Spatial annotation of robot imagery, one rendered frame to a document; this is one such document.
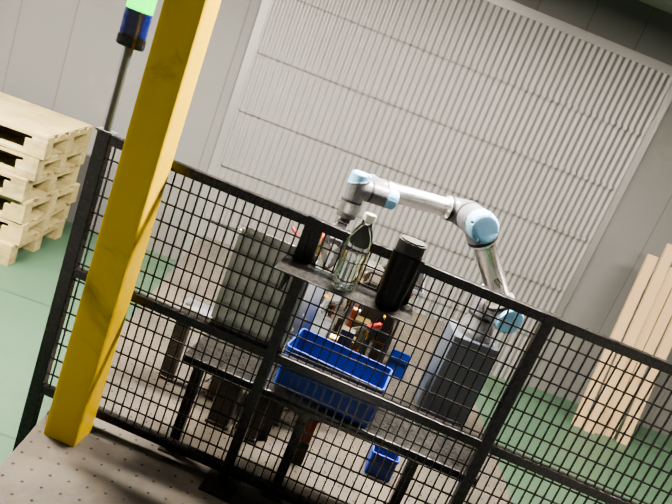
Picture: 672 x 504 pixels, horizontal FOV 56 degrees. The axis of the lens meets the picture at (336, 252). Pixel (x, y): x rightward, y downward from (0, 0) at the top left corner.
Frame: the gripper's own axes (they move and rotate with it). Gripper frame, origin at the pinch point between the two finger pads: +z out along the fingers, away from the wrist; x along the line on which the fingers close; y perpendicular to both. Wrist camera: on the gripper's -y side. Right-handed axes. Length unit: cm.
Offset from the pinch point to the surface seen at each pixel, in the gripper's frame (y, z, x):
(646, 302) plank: 284, 12, -222
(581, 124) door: 300, -94, -122
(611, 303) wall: 320, 29, -212
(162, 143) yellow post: -69, -33, 43
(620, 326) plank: 282, 37, -212
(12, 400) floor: 29, 126, 115
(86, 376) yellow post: -68, 35, 45
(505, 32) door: 287, -135, -41
